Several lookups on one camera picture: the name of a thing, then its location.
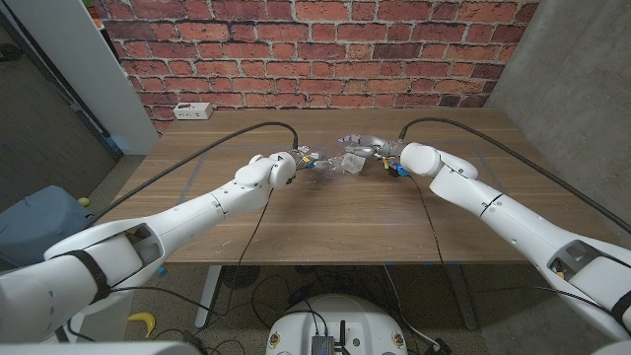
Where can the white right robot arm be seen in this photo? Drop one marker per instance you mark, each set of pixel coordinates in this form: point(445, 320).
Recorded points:
point(517, 222)

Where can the black metal door frame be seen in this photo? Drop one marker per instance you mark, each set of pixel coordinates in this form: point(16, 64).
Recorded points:
point(64, 90)

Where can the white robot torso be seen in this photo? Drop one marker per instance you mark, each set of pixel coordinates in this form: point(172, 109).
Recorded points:
point(355, 315)

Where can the white power strip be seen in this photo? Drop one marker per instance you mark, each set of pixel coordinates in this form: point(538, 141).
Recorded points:
point(192, 111)

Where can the black antenna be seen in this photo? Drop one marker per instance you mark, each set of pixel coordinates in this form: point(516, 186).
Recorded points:
point(342, 335)

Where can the clear cellophane sheet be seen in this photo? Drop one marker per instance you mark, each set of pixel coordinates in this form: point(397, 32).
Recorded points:
point(340, 170)

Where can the yellow-green ball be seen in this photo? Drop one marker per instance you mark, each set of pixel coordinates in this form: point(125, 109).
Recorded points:
point(84, 201)

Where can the black round floor fan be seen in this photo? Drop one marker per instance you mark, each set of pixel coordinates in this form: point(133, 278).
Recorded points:
point(239, 277)

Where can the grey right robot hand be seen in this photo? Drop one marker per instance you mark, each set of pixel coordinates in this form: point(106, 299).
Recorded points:
point(377, 144)

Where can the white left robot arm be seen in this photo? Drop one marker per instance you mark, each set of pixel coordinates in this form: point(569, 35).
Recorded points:
point(197, 212)

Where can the red brick printed backdrop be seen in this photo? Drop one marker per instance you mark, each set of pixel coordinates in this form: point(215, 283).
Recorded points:
point(315, 49)

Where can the white table leg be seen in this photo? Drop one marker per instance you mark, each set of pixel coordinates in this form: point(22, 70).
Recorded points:
point(207, 296)

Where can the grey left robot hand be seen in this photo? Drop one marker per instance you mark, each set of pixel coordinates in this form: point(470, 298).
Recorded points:
point(315, 162)

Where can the white partition panel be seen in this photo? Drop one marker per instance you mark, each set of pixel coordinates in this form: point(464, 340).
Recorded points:
point(84, 64)

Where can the grey table leg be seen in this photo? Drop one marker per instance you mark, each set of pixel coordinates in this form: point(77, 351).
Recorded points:
point(463, 296)

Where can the small blue floor object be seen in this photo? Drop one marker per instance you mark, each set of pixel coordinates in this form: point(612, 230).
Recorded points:
point(161, 271)

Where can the small grey electronics box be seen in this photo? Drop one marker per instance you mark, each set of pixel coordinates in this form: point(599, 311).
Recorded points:
point(323, 345)

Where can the black power adapter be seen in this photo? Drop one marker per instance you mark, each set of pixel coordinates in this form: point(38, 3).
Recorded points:
point(441, 346)

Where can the small white box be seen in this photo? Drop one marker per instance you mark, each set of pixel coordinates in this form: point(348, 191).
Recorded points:
point(353, 163)

